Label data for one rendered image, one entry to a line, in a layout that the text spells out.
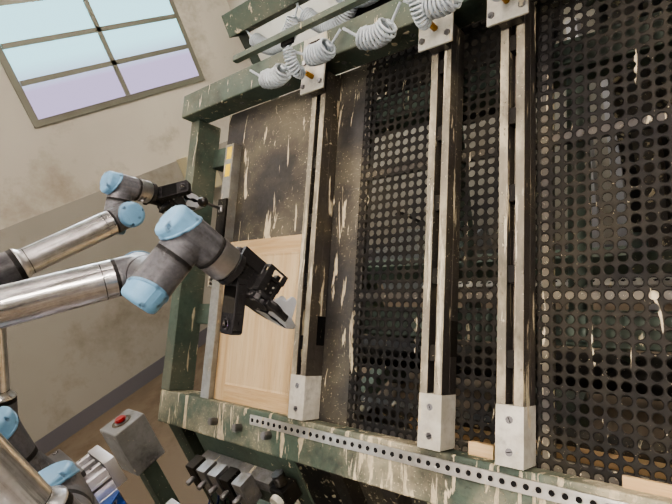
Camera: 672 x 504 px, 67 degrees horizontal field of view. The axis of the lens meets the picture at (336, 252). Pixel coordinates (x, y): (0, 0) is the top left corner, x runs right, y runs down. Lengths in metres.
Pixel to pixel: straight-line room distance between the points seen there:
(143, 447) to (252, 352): 0.53
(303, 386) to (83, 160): 3.34
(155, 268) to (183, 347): 1.20
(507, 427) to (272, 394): 0.79
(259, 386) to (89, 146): 3.17
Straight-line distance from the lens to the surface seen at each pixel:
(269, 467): 1.73
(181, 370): 2.12
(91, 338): 4.48
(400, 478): 1.36
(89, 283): 1.04
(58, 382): 4.47
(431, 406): 1.26
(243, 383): 1.80
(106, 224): 1.60
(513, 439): 1.18
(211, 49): 5.29
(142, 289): 0.94
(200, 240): 0.94
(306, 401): 1.52
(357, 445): 1.42
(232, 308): 1.01
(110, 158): 4.58
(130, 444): 2.00
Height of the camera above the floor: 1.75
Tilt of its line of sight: 17 degrees down
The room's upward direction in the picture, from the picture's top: 20 degrees counter-clockwise
